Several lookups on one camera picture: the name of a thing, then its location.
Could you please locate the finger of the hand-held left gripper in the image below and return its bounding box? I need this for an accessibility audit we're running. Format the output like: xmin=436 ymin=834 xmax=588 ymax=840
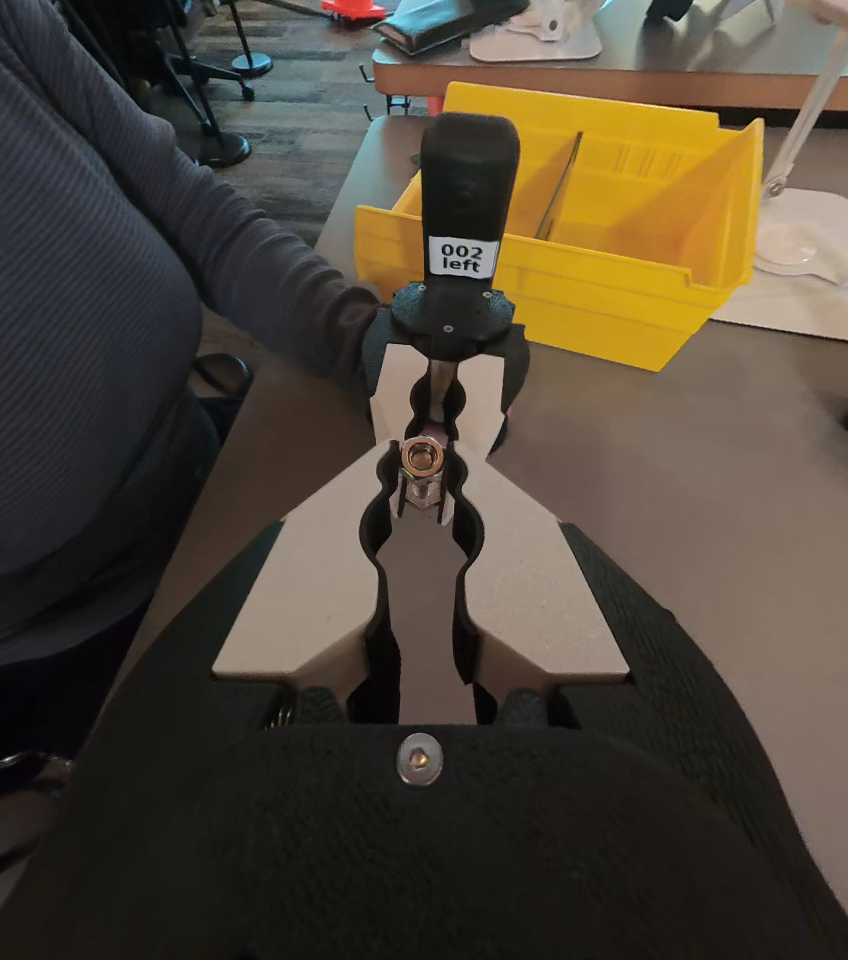
xmin=369 ymin=343 xmax=438 ymax=449
xmin=448 ymin=357 xmax=510 ymax=460

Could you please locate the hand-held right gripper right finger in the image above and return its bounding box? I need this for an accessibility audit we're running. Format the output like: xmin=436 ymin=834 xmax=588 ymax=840
xmin=452 ymin=441 xmax=632 ymax=726

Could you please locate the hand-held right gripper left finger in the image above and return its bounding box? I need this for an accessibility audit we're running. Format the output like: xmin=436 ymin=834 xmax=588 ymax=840
xmin=211 ymin=441 xmax=403 ymax=726

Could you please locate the yellow plastic bin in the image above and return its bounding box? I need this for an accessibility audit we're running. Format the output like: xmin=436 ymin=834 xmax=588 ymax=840
xmin=354 ymin=81 xmax=767 ymax=374

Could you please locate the dark bin divider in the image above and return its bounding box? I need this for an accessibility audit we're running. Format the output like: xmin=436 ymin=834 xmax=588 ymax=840
xmin=536 ymin=132 xmax=585 ymax=241

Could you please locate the white board stand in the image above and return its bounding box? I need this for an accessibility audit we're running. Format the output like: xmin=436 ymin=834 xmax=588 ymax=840
xmin=469 ymin=0 xmax=605 ymax=63
xmin=709 ymin=26 xmax=848 ymax=345

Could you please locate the black folder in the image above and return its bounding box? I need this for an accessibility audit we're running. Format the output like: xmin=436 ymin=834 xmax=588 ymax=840
xmin=373 ymin=15 xmax=470 ymax=58

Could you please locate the black chair armrest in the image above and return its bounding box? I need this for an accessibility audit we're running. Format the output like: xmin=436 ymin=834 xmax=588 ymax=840
xmin=191 ymin=352 xmax=254 ymax=400

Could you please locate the green box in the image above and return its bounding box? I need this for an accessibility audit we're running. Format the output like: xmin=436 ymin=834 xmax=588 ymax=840
xmin=386 ymin=0 xmax=532 ymax=35

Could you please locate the person's torso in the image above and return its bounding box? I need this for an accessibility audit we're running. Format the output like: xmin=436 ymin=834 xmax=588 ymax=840
xmin=0 ymin=0 xmax=260 ymax=680

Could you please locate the dark glossy strap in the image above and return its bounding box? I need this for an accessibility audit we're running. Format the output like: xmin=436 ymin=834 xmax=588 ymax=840
xmin=0 ymin=752 xmax=74 ymax=796

